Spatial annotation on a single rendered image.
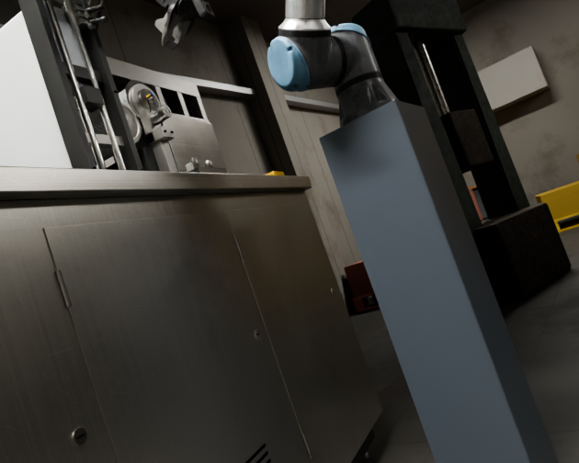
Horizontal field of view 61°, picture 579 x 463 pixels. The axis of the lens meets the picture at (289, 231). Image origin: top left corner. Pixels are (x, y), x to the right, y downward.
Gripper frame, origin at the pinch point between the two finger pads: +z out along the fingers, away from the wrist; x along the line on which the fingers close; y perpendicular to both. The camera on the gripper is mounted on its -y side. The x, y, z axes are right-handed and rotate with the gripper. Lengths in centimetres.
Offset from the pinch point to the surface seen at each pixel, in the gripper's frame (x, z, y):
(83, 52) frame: 30.6, 8.8, -3.3
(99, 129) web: 16.1, 27.5, -1.3
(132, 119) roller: 5.9, 23.4, -1.6
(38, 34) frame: 40.9, 8.2, -1.0
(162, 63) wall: -212, 33, 184
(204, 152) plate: -77, 42, 26
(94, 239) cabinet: 58, 29, -49
